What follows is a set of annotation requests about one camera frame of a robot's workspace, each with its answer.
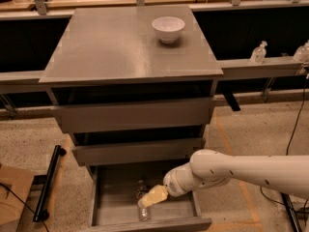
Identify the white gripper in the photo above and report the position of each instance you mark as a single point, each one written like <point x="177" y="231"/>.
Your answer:
<point x="171" y="184"/>

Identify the clear plastic water bottle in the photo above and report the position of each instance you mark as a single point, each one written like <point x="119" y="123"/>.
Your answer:
<point x="142" y="189"/>

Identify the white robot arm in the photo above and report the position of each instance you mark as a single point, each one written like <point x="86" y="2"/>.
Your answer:
<point x="209" y="169"/>

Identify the grey middle drawer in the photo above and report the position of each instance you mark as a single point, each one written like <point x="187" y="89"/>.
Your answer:
<point x="137" y="151"/>

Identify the grey open bottom drawer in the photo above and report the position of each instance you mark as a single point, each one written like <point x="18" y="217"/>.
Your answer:
<point x="114" y="203"/>

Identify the grey top drawer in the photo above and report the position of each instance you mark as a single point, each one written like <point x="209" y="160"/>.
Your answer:
<point x="140" y="115"/>

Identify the grey drawer cabinet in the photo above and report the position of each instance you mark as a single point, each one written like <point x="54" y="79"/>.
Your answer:
<point x="132" y="84"/>

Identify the black bar stand left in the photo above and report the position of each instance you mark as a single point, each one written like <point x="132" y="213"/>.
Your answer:
<point x="41" y="213"/>

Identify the black bar stand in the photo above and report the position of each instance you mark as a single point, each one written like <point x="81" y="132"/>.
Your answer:
<point x="41" y="213"/>
<point x="291" y="212"/>

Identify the black bar stand right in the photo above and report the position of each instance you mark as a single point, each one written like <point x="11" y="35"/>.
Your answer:
<point x="291" y="212"/>

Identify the brown cardboard box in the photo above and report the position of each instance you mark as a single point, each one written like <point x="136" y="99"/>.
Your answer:
<point x="14" y="192"/>

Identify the white ceramic bowl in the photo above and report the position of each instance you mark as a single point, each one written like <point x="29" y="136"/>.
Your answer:
<point x="168" y="28"/>

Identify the grey metal rail frame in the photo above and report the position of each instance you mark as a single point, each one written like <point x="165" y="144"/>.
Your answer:
<point x="247" y="68"/>

